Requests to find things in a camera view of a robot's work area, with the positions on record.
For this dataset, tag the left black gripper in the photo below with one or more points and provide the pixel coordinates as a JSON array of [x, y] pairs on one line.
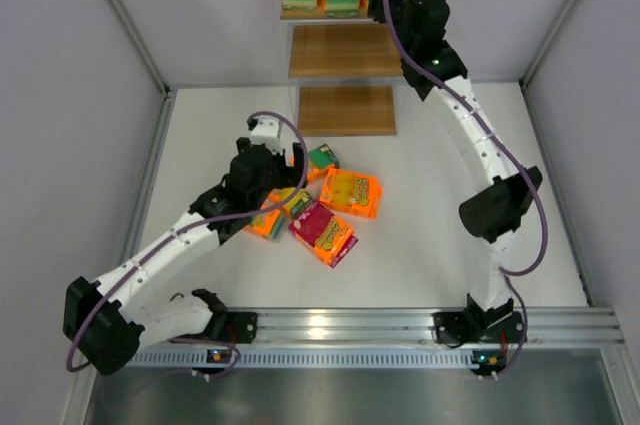
[[288, 165]]

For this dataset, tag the pink Scrub Mommy box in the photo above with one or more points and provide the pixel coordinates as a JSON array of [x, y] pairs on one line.
[[326, 235]]

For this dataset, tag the orange Scrub Daddy box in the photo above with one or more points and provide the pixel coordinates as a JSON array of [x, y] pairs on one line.
[[352, 193]]

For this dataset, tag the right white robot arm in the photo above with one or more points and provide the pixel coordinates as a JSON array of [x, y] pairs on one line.
[[503, 191]]

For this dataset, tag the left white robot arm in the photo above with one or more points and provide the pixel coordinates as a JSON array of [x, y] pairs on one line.
[[108, 320]]

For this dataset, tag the clear acrylic shelf unit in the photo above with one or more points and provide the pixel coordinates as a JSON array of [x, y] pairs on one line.
[[288, 27]]

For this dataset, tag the orange yellow sponge pack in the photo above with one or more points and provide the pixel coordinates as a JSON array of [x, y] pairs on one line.
[[291, 203]]

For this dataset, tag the small green orange sponge pack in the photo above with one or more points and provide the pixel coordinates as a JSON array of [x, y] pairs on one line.
[[319, 161]]

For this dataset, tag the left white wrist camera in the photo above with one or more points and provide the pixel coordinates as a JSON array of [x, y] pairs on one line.
[[266, 131]]

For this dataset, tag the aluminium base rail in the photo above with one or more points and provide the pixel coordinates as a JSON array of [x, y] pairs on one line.
[[360, 338]]

